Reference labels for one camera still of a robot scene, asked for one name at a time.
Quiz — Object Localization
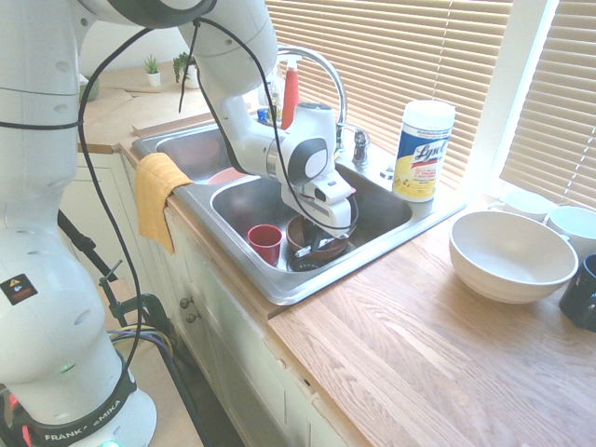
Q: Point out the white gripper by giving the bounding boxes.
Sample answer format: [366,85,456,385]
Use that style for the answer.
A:
[280,183,354,253]

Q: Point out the sink drain strainer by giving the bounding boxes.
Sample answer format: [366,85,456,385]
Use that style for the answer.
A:
[287,255,328,274]

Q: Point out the stainless steel double sink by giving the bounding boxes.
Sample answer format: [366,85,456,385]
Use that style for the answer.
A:
[131,121,467,307]

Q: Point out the brown wooden bowl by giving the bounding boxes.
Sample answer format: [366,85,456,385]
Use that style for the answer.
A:
[285,214,351,261]

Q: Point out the red cup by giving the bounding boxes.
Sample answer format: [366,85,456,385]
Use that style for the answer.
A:
[247,224,284,268]

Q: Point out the Lysol wipes canister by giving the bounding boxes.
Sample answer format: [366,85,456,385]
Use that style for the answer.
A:
[392,100,456,204]

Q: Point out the white kitchen cabinet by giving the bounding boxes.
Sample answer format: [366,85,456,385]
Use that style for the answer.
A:
[60,148,373,447]

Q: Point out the red spray bottle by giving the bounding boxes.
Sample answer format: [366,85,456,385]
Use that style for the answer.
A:
[278,54,302,131]

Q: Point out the clear soap pump bottle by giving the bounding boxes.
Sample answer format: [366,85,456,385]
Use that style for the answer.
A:
[265,76,285,125]

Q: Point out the chrome gooseneck faucet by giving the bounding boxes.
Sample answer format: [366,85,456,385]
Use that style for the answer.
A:
[277,45,350,156]

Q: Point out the yellow dish towel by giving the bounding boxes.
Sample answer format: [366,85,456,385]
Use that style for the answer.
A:
[134,152,195,255]

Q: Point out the large white bowl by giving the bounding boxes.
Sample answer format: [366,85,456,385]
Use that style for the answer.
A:
[449,210,580,305]

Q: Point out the beige window blind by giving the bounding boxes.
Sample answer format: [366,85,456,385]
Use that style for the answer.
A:
[498,0,596,211]
[264,0,513,190]

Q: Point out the white mug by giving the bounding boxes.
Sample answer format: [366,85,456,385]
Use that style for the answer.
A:
[545,204,596,263]
[487,189,554,224]

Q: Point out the trailing potted plant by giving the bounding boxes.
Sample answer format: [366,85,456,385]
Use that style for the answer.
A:
[172,51,202,90]

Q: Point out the black zip tie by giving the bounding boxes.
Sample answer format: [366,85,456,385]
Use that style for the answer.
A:
[178,18,202,114]

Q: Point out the small potted plant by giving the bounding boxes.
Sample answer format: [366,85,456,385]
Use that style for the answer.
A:
[142,54,163,88]

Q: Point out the dark blue mug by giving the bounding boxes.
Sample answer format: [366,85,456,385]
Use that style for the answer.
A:
[558,253,596,332]

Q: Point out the green round pot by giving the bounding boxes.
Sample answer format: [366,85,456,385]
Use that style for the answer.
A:
[77,75,101,102]

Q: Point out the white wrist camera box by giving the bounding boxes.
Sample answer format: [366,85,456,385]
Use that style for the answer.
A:
[305,173,358,207]

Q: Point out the chrome faucet handle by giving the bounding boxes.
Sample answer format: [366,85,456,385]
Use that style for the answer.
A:
[335,123,372,167]

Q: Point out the yellow and purple cables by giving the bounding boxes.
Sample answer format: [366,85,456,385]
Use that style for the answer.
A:
[105,324,181,367]

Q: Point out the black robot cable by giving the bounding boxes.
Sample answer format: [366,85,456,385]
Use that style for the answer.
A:
[76,16,292,372]

